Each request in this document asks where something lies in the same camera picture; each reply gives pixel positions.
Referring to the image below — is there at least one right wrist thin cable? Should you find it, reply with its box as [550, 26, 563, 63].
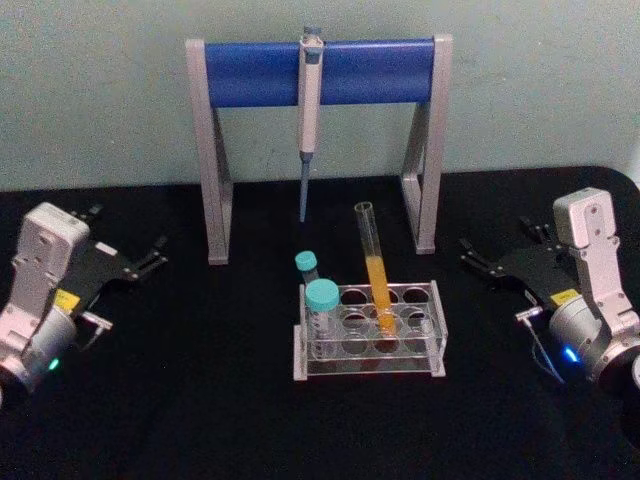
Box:
[514, 307, 569, 386]

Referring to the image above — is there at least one grey pipette with blue tip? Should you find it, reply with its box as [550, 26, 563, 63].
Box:
[297, 25, 325, 224]

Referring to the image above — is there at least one clear acrylic tube rack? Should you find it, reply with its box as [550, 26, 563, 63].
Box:
[292, 279, 447, 383]

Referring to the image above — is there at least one left wrist thin cable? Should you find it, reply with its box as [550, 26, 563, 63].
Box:
[74, 310, 114, 351]

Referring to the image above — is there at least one small teal capped tube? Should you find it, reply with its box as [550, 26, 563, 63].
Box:
[293, 250, 321, 289]

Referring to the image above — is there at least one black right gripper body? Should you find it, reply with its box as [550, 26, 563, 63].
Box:
[491, 244, 584, 314]

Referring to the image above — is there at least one grey stand with blue bar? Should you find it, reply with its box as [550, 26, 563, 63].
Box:
[184, 33, 454, 266]

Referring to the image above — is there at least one glass tube with orange liquid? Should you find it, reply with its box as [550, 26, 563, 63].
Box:
[353, 200, 399, 335]

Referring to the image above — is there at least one large teal capped tube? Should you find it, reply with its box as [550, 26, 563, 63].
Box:
[304, 278, 342, 361]

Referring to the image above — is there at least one black table cloth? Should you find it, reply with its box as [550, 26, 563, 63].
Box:
[0, 164, 640, 480]

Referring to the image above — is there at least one wrist thin cable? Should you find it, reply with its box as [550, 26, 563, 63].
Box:
[74, 310, 114, 351]
[514, 307, 569, 386]

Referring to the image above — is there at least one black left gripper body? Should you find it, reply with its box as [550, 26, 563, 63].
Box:
[52, 241, 140, 320]

